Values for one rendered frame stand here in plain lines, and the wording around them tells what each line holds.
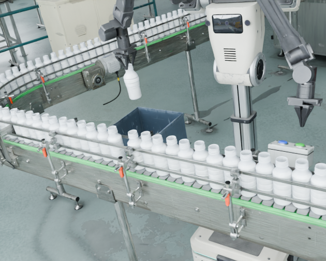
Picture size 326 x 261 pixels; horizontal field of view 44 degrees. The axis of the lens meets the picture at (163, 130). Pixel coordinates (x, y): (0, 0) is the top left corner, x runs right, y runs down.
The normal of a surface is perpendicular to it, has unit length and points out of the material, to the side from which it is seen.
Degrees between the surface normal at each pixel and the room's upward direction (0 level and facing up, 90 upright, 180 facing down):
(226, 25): 90
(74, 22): 90
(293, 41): 97
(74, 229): 0
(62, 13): 90
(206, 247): 31
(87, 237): 0
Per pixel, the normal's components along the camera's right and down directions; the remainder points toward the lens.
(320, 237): -0.54, 0.47
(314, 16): -0.77, 0.40
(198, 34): 0.62, 0.27
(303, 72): -0.49, 0.15
